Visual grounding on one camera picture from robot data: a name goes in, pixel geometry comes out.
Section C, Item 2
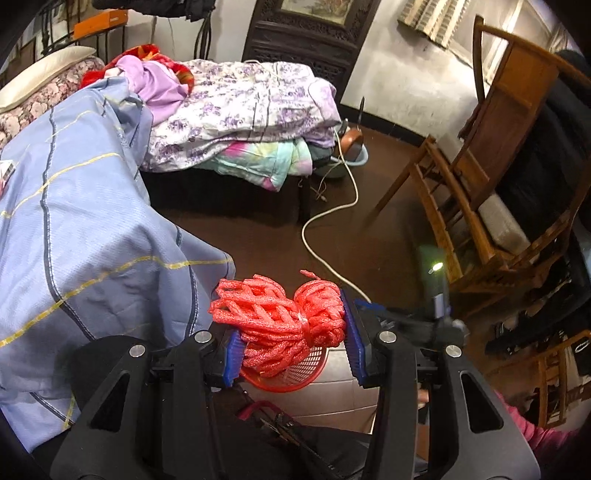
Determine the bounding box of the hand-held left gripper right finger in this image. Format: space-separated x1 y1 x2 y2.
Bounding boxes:
339 288 541 480

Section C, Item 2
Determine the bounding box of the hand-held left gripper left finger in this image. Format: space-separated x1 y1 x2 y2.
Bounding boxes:
50 318 245 480

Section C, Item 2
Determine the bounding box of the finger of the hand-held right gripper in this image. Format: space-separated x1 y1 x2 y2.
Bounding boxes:
353 298 437 339

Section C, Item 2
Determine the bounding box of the red plastic basket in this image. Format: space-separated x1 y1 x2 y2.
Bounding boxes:
239 344 334 394

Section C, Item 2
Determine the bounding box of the red foam net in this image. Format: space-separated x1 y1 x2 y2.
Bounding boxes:
209 270 348 379

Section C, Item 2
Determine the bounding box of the person's right forearm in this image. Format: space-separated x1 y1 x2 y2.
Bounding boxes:
492 392 591 467

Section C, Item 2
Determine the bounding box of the grey seat cushion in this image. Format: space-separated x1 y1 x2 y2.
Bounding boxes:
478 194 532 252

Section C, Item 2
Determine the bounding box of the small wooden stool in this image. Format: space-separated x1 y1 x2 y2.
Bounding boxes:
485 330 591 428

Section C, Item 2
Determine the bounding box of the pale blue basin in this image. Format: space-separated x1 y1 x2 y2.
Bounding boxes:
344 145 370 168

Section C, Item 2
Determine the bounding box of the brown rounded pot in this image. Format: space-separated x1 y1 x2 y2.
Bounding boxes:
339 128 365 160

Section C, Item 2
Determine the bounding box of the black cloth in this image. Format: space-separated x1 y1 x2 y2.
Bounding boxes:
501 51 591 241

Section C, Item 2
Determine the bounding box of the light wooden armchair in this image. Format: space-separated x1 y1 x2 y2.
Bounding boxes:
369 14 591 319

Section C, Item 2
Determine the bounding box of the blue striped sheet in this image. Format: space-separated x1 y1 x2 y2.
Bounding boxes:
0 76 236 455

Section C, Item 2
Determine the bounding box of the pastel tie-dye blanket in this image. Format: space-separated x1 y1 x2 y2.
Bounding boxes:
198 138 315 192

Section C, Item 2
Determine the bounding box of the purple floral duvet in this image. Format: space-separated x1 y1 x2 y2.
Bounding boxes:
141 59 342 172

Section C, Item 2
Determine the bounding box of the checked beige curtain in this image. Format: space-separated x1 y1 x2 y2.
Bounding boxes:
399 0 472 49

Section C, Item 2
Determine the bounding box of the lilac garment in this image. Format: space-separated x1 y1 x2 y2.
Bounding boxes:
115 55 190 125

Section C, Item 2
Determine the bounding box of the small white carton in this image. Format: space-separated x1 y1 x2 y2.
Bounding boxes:
0 159 16 195

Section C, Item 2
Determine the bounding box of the folded floral quilt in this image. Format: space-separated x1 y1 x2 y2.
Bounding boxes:
0 56 106 151

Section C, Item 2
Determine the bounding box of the red blanket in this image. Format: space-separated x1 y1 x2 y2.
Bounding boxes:
79 44 194 90

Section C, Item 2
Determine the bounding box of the cream pillow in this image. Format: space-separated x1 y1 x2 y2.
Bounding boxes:
0 45 95 112

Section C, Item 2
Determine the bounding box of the black padded jacket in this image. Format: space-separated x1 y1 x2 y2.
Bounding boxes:
92 0 220 21

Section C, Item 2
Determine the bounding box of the orange box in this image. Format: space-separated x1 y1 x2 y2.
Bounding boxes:
74 10 129 40

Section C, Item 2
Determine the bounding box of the white cable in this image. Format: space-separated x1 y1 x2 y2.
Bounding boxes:
300 127 370 301

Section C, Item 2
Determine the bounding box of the black iron bed frame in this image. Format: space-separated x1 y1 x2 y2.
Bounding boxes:
196 18 213 63

